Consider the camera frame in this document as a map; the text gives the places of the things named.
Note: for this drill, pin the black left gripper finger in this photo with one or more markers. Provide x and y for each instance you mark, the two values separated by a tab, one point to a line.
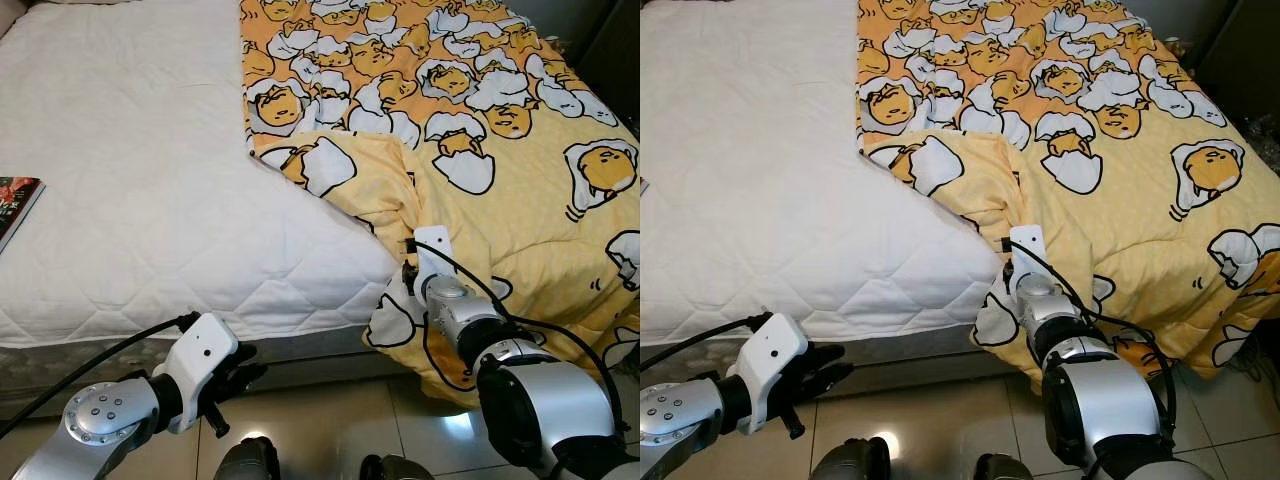
826	355
835	377
247	355
254	378

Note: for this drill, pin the yellow egg cartoon blanket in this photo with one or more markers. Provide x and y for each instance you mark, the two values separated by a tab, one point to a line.
1130	180
500	180

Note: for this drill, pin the dark cover paperback book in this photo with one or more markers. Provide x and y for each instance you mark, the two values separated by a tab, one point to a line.
15	205

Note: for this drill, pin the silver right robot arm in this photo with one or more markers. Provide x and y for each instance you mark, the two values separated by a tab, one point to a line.
1110	400
550	400

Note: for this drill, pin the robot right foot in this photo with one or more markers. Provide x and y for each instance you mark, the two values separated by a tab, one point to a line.
1005	468
398	470

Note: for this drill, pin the white quilted mattress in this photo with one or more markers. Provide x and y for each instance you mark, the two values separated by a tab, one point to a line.
150	180
760	170

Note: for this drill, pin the dark cabinet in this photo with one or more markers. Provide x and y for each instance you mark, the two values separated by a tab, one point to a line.
1235	50
600	50

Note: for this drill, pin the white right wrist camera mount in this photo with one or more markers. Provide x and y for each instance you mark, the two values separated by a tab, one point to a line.
1027	255
432	255

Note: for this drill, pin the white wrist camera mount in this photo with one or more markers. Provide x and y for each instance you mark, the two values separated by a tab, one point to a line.
200	355
432	255
1027	255
770	355

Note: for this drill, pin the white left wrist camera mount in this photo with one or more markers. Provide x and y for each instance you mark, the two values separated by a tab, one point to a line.
200	355
770	355

